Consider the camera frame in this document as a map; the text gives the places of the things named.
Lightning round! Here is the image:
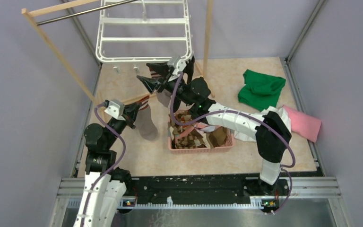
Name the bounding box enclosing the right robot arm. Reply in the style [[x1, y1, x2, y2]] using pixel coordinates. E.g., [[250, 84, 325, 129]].
[[137, 63, 292, 195]]

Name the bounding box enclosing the green cloth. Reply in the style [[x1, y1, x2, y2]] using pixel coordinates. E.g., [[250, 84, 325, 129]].
[[237, 70, 286, 111]]

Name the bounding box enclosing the white clip hanger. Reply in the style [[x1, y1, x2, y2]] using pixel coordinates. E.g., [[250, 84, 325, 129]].
[[95, 0, 194, 65]]

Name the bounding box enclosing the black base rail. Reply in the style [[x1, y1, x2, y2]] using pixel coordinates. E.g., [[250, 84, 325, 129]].
[[120, 174, 290, 209]]

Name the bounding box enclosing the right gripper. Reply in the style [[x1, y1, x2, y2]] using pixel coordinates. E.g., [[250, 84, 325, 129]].
[[137, 62, 193, 107]]

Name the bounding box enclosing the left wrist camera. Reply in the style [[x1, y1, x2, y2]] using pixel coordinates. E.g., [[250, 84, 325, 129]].
[[104, 99, 125, 121]]

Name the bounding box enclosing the pink cloth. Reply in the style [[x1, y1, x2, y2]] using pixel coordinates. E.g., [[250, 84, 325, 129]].
[[283, 105, 322, 143]]

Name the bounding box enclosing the grey orange striped sock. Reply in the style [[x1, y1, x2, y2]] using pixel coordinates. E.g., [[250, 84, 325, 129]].
[[149, 69, 172, 107]]

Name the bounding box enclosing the argyle patterned sock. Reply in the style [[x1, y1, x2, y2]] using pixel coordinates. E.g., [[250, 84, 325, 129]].
[[168, 117, 209, 149]]

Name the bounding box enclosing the white cloth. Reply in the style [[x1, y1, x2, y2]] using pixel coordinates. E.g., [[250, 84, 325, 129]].
[[234, 105, 292, 143]]

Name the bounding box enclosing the metal rack rod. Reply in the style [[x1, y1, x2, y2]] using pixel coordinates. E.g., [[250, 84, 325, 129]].
[[36, 0, 136, 26]]

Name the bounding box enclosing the brown striped sock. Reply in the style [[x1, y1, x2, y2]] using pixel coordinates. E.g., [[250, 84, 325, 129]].
[[205, 127, 229, 149]]

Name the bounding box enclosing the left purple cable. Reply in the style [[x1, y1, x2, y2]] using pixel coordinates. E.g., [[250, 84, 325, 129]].
[[80, 102, 127, 227]]

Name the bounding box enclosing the wooden drying rack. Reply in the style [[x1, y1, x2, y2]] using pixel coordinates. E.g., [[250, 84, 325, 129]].
[[21, 0, 214, 104]]

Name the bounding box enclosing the pink plastic basket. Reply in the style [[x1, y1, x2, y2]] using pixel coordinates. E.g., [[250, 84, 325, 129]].
[[168, 110, 235, 154]]

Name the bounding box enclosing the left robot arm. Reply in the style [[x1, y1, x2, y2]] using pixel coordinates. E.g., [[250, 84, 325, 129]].
[[73, 97, 148, 227]]

